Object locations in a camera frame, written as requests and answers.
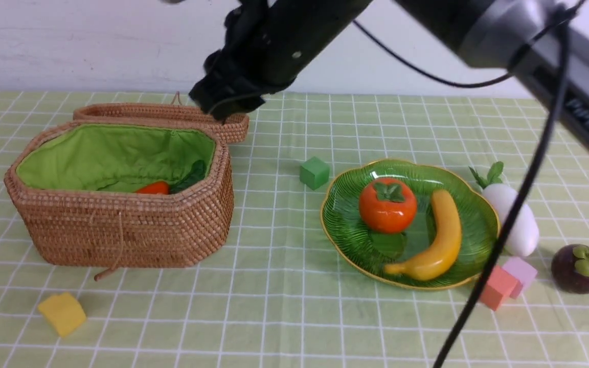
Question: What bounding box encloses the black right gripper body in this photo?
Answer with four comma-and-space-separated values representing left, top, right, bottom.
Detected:
188, 0, 295, 123

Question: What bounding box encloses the orange toy carrot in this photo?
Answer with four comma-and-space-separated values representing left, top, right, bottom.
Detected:
134, 160, 207, 195

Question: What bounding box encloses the orange toy persimmon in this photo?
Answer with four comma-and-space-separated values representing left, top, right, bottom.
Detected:
358, 177, 418, 234

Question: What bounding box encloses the yellow toy banana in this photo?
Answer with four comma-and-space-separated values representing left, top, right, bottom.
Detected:
382, 190, 462, 282

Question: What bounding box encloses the white toy radish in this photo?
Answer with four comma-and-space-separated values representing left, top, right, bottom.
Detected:
468, 161, 540, 257

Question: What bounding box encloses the purple toy mangosteen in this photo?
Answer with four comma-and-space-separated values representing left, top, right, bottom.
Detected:
550, 244, 589, 295

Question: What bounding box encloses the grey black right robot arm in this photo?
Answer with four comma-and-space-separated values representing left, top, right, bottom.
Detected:
189, 1, 589, 150

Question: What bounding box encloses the green foam cube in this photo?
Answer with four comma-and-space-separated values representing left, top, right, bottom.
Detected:
299, 156, 330, 191

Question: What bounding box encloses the woven wicker basket green lining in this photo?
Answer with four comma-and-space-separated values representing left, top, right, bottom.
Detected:
4, 121, 235, 269

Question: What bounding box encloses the green leaf-shaped glass plate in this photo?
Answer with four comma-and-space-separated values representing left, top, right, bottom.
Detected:
320, 159, 501, 291

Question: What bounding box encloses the green checkered tablecloth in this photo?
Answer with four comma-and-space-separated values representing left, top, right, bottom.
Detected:
0, 91, 589, 368

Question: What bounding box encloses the orange foam cube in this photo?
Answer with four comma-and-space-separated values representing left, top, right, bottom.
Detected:
479, 265, 517, 311

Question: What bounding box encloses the yellow foam block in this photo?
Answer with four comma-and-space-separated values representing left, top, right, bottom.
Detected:
37, 292, 87, 338

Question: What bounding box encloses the pink foam cube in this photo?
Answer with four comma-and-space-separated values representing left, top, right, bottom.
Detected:
501, 257, 538, 299

